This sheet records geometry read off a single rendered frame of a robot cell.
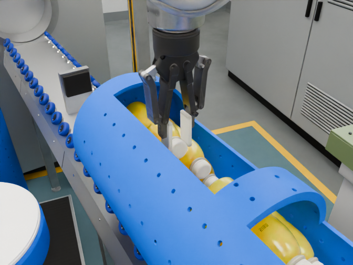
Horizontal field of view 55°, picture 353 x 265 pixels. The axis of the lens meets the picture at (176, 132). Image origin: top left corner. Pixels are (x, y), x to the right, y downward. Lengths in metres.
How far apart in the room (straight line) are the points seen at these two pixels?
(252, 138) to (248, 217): 2.29
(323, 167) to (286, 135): 0.42
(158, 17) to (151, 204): 0.28
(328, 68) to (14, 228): 2.13
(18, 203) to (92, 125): 0.23
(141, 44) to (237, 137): 1.49
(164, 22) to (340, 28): 1.94
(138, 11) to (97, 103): 0.71
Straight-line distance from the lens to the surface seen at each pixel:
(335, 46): 2.42
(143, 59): 1.46
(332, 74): 2.45
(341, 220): 1.08
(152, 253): 0.55
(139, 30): 1.41
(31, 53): 1.85
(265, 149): 2.64
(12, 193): 0.82
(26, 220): 0.76
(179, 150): 0.66
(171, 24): 0.51
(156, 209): 0.53
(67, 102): 1.24
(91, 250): 1.99
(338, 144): 0.97
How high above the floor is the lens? 1.56
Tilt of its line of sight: 35 degrees down
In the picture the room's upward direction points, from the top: straight up
